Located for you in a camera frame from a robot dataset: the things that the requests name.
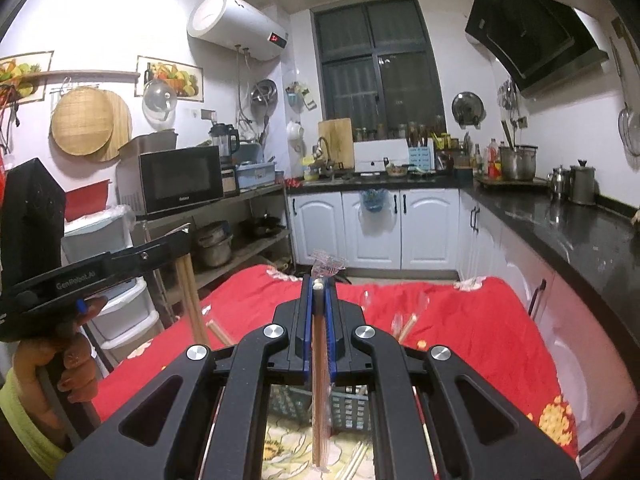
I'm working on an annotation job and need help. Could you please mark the stacked steel pots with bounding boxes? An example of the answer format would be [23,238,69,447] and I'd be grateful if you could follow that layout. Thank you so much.
[194,221,234,268]

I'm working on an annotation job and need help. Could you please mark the glass pot lid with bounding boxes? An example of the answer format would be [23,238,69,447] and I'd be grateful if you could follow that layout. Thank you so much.
[142,78,178,123]

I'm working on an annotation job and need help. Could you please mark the black range hood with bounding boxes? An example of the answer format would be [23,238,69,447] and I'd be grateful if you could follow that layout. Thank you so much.
[465,0,610,98]

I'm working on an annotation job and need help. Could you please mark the green plastic utensil holder basket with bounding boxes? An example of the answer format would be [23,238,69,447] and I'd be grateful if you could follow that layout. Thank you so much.
[270,385,372,433]

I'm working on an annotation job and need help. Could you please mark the large steel pot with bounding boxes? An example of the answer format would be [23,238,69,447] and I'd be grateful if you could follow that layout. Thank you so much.
[500,145,538,182]

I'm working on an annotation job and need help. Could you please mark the round bamboo tray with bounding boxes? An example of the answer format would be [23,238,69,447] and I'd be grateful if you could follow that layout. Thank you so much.
[51,86,115,157]

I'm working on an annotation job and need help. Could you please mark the metal shelf rack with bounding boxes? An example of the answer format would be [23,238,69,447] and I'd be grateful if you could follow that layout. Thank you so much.
[132,182,293,311]

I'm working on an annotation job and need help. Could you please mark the dark framed window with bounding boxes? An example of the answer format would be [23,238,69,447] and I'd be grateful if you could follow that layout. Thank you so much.
[311,0,447,140]

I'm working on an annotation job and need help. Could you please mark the hanging metal pot lid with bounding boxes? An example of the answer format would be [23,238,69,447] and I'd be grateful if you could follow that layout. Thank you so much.
[451,91,487,126]

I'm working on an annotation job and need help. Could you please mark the brown box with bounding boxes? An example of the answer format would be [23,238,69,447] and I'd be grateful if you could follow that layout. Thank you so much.
[118,130,179,161]

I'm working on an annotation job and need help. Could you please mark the white cylindrical water heater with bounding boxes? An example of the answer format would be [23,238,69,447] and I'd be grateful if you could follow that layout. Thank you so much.
[187,0,291,61]

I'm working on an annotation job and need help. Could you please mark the small steel kettle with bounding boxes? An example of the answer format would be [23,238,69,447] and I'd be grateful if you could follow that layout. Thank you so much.
[546,165,572,198]

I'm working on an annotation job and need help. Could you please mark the tall steel kettle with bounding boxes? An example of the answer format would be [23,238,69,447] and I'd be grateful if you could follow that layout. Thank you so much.
[570,160,598,206]

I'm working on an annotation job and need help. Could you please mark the blue-grey plastic dish box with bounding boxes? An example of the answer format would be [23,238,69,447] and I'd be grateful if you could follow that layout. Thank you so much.
[235,160,277,191]

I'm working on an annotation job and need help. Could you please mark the blue hanging bag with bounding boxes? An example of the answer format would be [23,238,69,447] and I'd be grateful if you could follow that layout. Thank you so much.
[361,189,388,213]

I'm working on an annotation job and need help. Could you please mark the white plastic drawer unit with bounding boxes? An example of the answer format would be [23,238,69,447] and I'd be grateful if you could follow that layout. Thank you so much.
[62,207,161,356]

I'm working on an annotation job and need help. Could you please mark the wooden cutting board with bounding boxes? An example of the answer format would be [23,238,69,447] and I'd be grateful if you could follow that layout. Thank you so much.
[318,118,354,171]

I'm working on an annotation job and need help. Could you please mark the white countertop box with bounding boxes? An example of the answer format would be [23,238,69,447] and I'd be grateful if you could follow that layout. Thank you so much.
[353,140,408,173]

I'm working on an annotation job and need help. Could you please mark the row of hanging kitchen utensils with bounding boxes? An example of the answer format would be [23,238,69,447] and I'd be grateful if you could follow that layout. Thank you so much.
[610,17,640,157]

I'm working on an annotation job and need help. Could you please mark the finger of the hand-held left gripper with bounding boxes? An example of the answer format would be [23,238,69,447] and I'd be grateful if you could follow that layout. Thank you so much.
[112,225,194,282]

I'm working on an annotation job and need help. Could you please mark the round wooden board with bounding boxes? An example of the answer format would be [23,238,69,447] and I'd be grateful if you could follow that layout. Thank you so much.
[90,90,133,162]

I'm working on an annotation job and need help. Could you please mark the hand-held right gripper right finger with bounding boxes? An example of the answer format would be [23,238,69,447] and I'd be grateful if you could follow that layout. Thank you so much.
[325,276,583,480]

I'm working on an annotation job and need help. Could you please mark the black frying pan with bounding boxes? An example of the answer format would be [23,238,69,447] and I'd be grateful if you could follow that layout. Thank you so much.
[243,214,283,238]

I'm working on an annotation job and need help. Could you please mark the white lower cabinets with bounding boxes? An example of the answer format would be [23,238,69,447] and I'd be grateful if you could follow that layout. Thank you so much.
[287,187,561,331]

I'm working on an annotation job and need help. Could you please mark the bunch of hanging metal tools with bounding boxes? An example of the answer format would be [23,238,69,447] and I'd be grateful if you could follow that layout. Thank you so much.
[497,77,518,111]

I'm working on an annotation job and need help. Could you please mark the black kitchen countertop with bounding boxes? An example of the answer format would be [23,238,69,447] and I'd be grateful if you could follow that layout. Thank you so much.
[287,170,640,376]

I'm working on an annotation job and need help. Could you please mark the cooking oil bottle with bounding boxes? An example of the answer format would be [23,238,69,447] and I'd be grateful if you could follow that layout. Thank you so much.
[487,139,502,181]

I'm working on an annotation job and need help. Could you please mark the person's left hand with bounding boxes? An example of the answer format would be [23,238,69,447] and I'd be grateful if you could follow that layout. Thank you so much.
[11,296,109,453]

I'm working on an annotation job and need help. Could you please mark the person's left forearm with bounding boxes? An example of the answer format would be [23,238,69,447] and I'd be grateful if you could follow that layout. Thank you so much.
[0,366,68,478]

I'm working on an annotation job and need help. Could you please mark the hanging metal bowl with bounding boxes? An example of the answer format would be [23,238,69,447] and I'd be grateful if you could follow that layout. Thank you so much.
[250,79,278,106]

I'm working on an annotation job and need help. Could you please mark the blender jug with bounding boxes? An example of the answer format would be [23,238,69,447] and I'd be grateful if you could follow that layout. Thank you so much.
[209,122,241,166]

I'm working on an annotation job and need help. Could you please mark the wall pouch of small packets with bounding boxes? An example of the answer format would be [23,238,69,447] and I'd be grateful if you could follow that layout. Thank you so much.
[285,81,317,111]

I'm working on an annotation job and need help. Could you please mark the black microwave oven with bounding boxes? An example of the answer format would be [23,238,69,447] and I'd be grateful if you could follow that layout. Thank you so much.
[117,146,225,220]

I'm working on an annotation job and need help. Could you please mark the plastic-wrapped chopstick pair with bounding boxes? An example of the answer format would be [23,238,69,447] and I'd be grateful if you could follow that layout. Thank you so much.
[176,255,210,347]
[309,252,348,471]

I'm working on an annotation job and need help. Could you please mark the metal faucet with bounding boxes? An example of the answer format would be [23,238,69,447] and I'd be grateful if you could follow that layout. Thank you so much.
[315,136,346,176]

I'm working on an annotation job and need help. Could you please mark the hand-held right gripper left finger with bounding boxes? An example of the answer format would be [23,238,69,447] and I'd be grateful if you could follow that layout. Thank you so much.
[55,275,316,480]

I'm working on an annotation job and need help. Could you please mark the row of windowsill jars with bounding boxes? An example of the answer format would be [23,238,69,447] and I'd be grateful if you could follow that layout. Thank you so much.
[354,122,446,141]

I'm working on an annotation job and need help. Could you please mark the white knife holder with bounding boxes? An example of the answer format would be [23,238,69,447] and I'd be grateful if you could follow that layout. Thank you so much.
[407,146,435,171]

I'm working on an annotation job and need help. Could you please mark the wooden wall rail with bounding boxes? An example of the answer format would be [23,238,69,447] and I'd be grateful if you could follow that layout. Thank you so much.
[17,70,141,81]

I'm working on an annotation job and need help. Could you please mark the fruit wall poster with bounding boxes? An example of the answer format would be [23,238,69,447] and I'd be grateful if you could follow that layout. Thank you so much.
[0,51,54,98]
[135,56,204,100]

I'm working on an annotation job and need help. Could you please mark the red floral blanket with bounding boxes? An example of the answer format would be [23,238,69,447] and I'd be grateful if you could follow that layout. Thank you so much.
[92,265,581,480]

